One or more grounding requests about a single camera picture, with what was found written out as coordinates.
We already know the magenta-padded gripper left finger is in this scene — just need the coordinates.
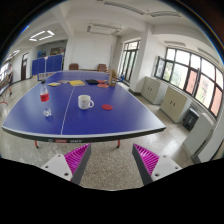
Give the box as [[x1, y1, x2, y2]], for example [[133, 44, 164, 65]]
[[41, 143, 92, 186]]

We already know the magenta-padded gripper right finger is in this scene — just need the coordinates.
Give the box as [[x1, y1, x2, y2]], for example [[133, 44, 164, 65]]
[[131, 143, 183, 186]]

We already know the clear red-labelled drink bottle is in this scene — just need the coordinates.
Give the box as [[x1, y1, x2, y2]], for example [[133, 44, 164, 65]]
[[39, 79, 53, 118]]

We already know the white mug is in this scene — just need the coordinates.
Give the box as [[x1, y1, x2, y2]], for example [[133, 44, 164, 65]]
[[77, 94, 95, 111]]

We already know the black bin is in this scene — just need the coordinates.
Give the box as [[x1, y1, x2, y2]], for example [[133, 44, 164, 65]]
[[181, 107, 200, 132]]

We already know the wide white cabinet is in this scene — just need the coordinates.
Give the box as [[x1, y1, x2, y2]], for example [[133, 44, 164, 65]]
[[159, 86, 193, 124]]

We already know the narrow white cabinet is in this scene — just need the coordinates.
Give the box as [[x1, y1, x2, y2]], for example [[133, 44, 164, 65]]
[[141, 76, 169, 105]]

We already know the large yellow book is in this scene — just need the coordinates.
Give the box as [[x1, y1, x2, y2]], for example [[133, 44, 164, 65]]
[[68, 79, 87, 87]]

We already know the small yellow book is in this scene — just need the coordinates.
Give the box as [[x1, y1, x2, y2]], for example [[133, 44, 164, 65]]
[[47, 81, 62, 88]]

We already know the black flat case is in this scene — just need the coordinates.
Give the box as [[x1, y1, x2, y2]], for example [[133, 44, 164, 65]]
[[85, 78, 100, 85]]

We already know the brown cardboard box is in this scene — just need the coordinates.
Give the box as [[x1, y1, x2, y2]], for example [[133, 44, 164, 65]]
[[107, 68, 118, 88]]

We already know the brown chair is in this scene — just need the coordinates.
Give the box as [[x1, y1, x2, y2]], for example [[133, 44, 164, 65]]
[[68, 62, 80, 71], [97, 63, 108, 73]]

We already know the wide black-framed window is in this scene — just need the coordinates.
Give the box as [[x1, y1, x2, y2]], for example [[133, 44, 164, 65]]
[[153, 46, 224, 118]]

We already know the blue folding partition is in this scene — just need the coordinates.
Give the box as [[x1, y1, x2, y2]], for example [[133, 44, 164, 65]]
[[31, 54, 64, 77]]

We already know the tall black-framed window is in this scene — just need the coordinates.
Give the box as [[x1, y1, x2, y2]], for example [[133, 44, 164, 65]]
[[118, 39, 141, 83]]

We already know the blue table with red legs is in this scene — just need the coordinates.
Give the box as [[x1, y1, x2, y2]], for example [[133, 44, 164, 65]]
[[0, 79, 11, 108]]

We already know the person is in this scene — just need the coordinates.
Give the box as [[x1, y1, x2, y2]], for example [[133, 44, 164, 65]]
[[5, 63, 15, 98]]

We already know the dark brown door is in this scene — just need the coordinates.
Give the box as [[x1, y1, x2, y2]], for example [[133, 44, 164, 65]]
[[20, 52, 30, 81]]

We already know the group of ceiling lights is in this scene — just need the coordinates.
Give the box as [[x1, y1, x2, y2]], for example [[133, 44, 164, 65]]
[[3, 29, 56, 64]]

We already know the ceiling air conditioner unit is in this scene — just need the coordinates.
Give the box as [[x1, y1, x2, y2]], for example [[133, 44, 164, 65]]
[[86, 23, 123, 37]]

